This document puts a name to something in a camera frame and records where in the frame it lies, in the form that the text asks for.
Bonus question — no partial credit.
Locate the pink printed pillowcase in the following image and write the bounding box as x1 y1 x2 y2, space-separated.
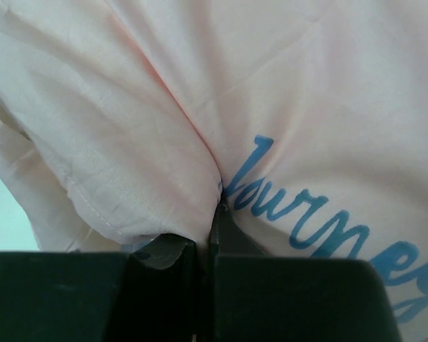
0 1 428 341

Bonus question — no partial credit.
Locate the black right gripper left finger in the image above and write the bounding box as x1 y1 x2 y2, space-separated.
132 234 195 270

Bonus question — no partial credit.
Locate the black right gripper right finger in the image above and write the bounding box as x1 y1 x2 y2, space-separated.
209 199 266 256

